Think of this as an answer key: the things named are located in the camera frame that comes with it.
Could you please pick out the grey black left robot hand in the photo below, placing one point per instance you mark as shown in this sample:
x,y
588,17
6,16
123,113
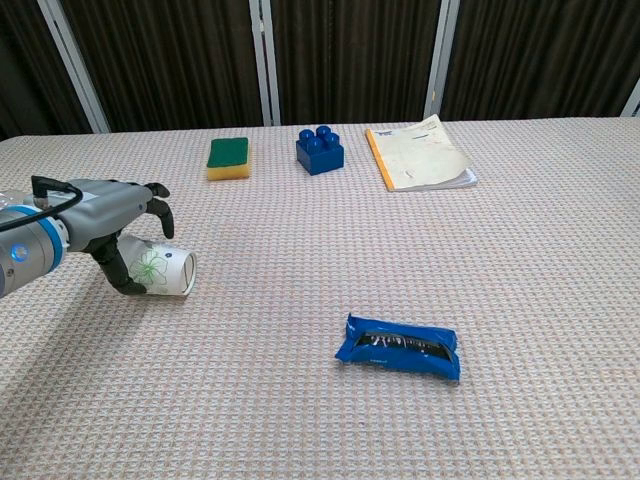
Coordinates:
x,y
105,210

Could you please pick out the white paper cup green flower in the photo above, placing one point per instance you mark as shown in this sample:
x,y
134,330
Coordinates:
x,y
162,270

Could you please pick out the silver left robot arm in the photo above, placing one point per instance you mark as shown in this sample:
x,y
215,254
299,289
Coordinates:
x,y
25,245

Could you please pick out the yellow sponge green scouring pad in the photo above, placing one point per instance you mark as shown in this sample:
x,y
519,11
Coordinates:
x,y
229,159

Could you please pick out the blue toy building block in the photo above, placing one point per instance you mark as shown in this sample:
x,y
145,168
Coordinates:
x,y
320,154

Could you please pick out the checkered pink tablecloth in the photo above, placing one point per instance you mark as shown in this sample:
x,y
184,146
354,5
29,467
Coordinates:
x,y
320,350

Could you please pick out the cream notebook yellow spine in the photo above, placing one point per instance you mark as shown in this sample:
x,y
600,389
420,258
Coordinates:
x,y
420,155

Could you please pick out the blue snack packet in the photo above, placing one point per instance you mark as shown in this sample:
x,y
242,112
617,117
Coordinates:
x,y
400,353

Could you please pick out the grey partition frame post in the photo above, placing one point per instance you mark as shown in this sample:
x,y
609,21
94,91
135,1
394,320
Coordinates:
x,y
75,65
440,55
631,102
265,60

